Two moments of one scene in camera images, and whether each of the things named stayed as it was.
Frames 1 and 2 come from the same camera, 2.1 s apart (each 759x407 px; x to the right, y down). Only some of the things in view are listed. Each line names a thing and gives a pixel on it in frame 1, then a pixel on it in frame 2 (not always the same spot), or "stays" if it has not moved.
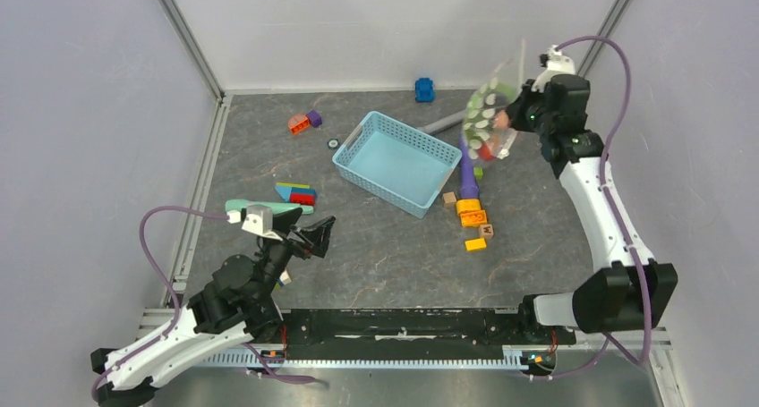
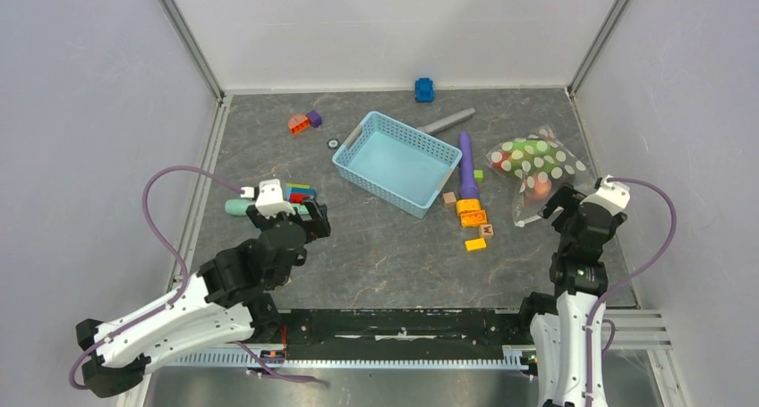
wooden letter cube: (487, 231) stays
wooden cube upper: (449, 200) stays
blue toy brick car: (424, 90) stays
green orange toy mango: (481, 113) → (528, 156)
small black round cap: (333, 143) stays
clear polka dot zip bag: (487, 133) → (534, 163)
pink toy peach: (501, 120) → (541, 186)
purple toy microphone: (469, 189) stays
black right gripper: (515, 109) → (567, 198)
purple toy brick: (314, 118) stays
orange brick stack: (470, 212) stays
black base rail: (413, 333) stays
